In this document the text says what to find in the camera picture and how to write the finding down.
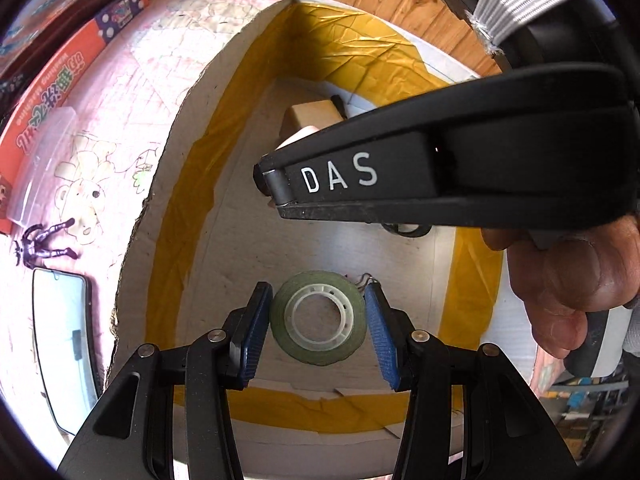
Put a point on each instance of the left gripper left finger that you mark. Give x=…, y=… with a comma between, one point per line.
x=249, y=327

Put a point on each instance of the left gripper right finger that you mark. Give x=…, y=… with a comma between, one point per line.
x=390, y=330

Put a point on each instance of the green tape roll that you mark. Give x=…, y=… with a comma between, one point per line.
x=318, y=318

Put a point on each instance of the pink binder clip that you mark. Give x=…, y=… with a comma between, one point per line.
x=363, y=281

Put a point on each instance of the black safety glasses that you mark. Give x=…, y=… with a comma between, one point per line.
x=399, y=229

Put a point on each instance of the gold metal box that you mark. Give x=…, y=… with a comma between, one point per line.
x=304, y=119

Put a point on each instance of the person's right hand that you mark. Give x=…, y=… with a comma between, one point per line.
x=582, y=272

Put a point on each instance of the white cardboard box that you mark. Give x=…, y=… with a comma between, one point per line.
x=206, y=235

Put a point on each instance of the black smartphone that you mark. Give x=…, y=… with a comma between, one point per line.
x=63, y=330

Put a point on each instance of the purple toy figure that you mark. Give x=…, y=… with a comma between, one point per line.
x=33, y=244

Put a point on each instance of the pink cartoon quilt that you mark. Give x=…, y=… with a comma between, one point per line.
x=101, y=183

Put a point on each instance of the clear plastic case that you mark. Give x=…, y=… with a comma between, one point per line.
x=35, y=181

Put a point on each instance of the red toy box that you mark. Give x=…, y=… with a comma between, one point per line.
x=52, y=87

